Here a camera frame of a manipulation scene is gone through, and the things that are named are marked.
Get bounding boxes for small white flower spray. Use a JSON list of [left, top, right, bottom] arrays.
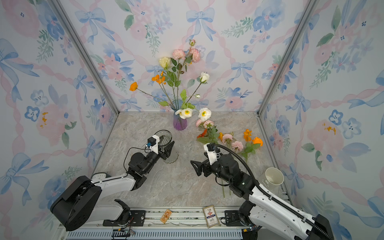
[[175, 90, 212, 122]]

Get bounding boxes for pink ranunculus spray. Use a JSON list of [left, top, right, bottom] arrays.
[[197, 120, 219, 144]]

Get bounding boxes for small orange tag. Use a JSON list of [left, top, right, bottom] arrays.
[[160, 209, 172, 224]]

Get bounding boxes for orange poppy green leaves stem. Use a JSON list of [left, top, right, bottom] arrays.
[[241, 129, 263, 162]]

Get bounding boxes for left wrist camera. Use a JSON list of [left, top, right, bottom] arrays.
[[146, 135, 160, 154]]

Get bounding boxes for blue purple glass vase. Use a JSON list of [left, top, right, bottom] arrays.
[[171, 100, 188, 131]]

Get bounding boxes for yellow rose stem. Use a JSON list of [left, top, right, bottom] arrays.
[[157, 57, 180, 105]]

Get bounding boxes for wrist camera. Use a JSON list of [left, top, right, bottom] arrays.
[[146, 135, 160, 154], [204, 143, 221, 166]]

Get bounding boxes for white rose bud stem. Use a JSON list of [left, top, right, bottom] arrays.
[[182, 72, 211, 104]]

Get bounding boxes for clear glass vase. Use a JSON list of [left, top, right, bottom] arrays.
[[155, 130, 179, 164]]

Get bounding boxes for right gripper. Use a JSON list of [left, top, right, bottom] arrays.
[[192, 152, 234, 187]]

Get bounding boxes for orange gerbera stem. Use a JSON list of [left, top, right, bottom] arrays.
[[197, 129, 208, 139]]

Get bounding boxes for pink rose stem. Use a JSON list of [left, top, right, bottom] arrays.
[[171, 39, 201, 94]]

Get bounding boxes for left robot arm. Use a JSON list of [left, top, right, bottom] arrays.
[[50, 141, 175, 232]]

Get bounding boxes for playing card box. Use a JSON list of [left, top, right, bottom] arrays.
[[203, 205, 221, 228]]

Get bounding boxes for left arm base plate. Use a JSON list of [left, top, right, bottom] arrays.
[[103, 210, 146, 227]]

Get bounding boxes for black corrugated cable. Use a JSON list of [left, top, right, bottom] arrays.
[[214, 143, 334, 240]]

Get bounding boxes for pink carnation stem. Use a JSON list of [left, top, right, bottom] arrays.
[[218, 131, 245, 196]]

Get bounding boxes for aluminium rail frame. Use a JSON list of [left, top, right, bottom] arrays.
[[56, 206, 313, 240]]

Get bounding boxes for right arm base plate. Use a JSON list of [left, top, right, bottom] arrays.
[[224, 210, 249, 227]]

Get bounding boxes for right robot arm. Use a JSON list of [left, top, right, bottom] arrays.
[[191, 154, 334, 240]]

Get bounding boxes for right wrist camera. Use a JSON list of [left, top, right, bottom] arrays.
[[204, 143, 221, 166]]

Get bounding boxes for white metal bucket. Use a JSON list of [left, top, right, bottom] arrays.
[[259, 167, 285, 191]]

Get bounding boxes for small green alarm clock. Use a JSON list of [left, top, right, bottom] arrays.
[[91, 173, 108, 180]]

